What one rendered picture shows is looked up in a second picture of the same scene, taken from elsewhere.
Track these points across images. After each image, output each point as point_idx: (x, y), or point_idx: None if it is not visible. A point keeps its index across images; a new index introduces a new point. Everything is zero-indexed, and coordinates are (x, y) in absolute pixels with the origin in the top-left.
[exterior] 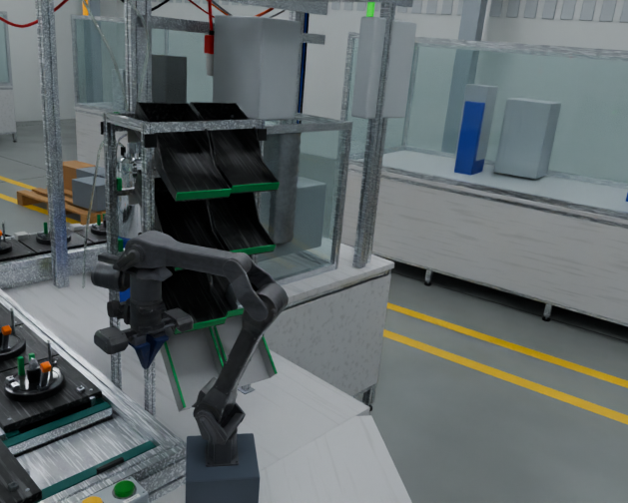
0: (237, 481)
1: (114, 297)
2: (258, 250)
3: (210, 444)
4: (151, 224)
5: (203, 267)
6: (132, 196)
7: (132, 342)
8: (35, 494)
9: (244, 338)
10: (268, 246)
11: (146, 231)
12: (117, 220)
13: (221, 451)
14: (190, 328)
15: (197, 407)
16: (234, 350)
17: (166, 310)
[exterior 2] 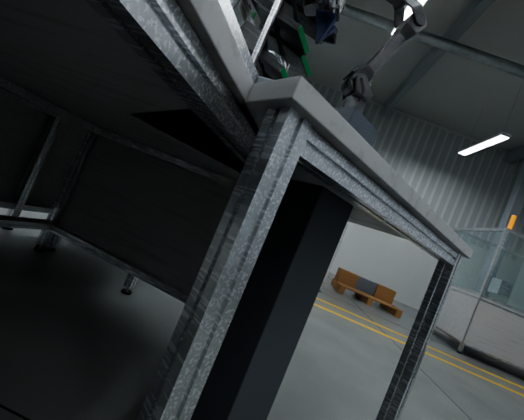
0: (371, 127)
1: None
2: (307, 67)
3: (351, 102)
4: (280, 3)
5: None
6: (242, 2)
7: (330, 11)
8: None
9: (398, 38)
10: (310, 70)
11: (277, 4)
12: (236, 4)
13: (360, 108)
14: (336, 42)
15: (357, 71)
16: (389, 43)
17: (271, 59)
